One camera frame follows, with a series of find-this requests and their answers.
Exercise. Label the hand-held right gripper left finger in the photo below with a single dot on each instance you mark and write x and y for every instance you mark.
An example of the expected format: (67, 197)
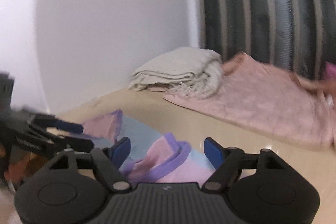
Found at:
(121, 151)

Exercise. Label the pink and blue garment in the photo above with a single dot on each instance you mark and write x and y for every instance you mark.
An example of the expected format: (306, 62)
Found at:
(157, 155)

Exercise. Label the pink quilted blanket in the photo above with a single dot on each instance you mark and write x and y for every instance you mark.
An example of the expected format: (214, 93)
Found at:
(262, 98)

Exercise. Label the cream knitted fringed scarf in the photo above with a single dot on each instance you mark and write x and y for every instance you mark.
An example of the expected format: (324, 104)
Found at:
(178, 69)

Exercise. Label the metal window grille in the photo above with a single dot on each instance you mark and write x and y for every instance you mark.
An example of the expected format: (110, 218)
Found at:
(246, 3)

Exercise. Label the window with grey blinds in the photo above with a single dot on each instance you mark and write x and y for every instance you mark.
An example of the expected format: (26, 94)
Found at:
(262, 16)

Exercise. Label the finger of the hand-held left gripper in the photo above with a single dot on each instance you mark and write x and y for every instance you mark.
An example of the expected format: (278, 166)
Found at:
(68, 144)
(60, 125)

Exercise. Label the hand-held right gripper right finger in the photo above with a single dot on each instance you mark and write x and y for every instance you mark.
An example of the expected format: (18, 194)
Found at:
(213, 151)

